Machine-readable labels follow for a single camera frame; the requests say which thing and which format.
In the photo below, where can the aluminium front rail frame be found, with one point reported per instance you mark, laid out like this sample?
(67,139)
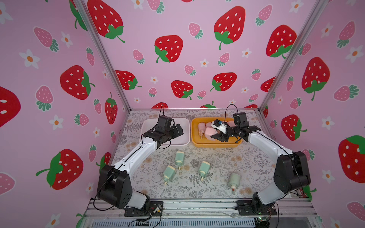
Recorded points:
(207,213)

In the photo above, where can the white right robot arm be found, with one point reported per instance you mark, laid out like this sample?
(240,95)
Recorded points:
(291,172)

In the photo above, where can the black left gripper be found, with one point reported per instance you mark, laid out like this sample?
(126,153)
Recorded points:
(175,134)

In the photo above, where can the white plastic storage box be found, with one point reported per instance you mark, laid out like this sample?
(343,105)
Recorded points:
(180,141)

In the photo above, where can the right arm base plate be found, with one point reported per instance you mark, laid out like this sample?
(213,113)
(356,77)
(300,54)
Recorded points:
(253,208)

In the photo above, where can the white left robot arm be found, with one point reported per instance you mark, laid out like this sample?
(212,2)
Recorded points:
(114,184)

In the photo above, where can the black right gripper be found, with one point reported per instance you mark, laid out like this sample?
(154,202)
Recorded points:
(228,133)

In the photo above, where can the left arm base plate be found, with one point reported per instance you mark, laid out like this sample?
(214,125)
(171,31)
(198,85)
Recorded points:
(152,208)

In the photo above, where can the yellow plastic storage box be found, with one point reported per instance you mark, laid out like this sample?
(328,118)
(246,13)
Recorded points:
(204,142)

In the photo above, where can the floral patterned table mat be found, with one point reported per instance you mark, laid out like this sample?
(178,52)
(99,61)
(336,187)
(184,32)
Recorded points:
(254,166)

